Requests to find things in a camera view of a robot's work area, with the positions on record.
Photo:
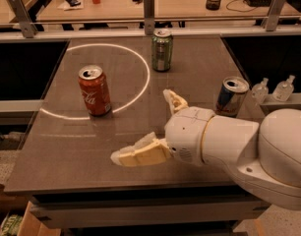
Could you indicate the red coke can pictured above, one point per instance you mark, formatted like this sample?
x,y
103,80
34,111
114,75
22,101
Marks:
x,y
94,89

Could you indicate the grey metal bracket left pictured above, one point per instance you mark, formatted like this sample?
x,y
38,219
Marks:
x,y
27,27

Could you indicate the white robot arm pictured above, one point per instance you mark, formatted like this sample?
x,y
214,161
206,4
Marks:
x,y
264,158

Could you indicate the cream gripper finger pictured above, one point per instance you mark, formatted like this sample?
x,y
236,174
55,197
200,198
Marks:
x,y
149,150
175,101

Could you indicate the green soda can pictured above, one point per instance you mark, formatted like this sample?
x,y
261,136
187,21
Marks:
x,y
161,49

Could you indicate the grey metal bracket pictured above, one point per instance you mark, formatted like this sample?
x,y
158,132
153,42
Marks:
x,y
149,17
270,22
27,27

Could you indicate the grey metal bracket right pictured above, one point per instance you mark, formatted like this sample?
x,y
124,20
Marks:
x,y
270,22

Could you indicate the blue silver energy drink can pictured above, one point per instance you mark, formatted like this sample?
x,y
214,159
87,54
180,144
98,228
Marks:
x,y
231,96

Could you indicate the black mesh cup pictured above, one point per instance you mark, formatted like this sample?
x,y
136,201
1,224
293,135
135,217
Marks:
x,y
213,4

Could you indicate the grey metal bracket middle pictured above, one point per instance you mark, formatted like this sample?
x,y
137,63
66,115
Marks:
x,y
149,17

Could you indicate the green printed package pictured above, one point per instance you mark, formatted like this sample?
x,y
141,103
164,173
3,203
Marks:
x,y
11,225

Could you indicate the clear sanitizer bottle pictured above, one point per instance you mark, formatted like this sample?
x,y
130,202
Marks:
x,y
260,91
284,89

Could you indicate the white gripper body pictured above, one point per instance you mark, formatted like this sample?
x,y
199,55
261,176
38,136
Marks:
x,y
187,133

